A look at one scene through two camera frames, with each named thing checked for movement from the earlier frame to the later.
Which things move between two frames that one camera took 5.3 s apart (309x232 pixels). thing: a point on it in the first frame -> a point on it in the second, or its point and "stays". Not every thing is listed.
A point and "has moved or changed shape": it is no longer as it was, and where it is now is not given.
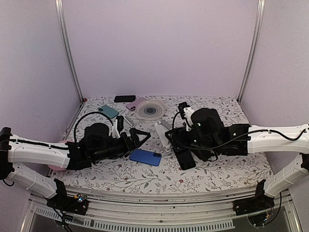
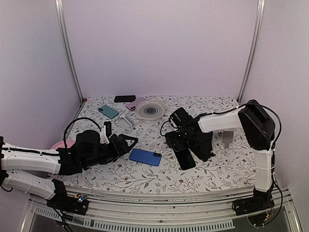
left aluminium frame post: x=64 y=40 stays
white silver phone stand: x=161 y=126 has moved or changed shape
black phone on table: x=185 y=159 stays
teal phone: x=109 y=111 stays
